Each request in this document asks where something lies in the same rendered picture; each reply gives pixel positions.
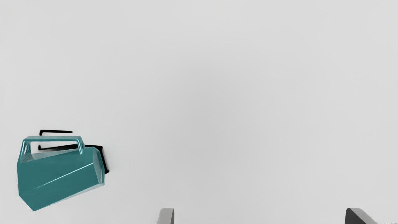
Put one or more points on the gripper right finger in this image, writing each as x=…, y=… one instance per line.
x=357, y=217

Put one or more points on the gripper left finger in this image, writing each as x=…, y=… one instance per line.
x=166, y=216

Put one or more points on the teal faceted mug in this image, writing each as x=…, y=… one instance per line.
x=56, y=177

